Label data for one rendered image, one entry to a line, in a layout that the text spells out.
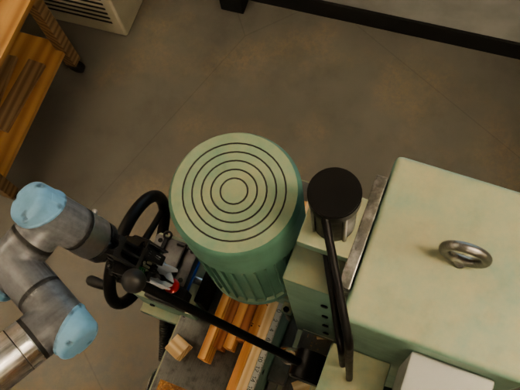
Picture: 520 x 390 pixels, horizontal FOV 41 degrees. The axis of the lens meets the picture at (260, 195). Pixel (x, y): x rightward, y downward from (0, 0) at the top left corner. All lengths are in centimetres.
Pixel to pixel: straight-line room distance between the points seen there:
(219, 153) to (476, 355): 40
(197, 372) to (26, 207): 55
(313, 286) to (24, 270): 45
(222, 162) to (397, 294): 28
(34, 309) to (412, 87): 188
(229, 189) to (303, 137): 169
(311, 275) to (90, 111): 194
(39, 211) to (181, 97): 167
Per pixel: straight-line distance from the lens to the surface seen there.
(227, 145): 91
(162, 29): 288
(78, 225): 113
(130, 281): 97
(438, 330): 83
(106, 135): 271
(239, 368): 141
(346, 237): 83
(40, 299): 110
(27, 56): 277
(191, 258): 140
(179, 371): 147
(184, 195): 90
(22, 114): 265
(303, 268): 94
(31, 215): 109
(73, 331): 107
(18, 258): 113
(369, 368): 104
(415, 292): 83
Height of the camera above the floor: 233
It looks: 69 degrees down
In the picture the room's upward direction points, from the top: 16 degrees counter-clockwise
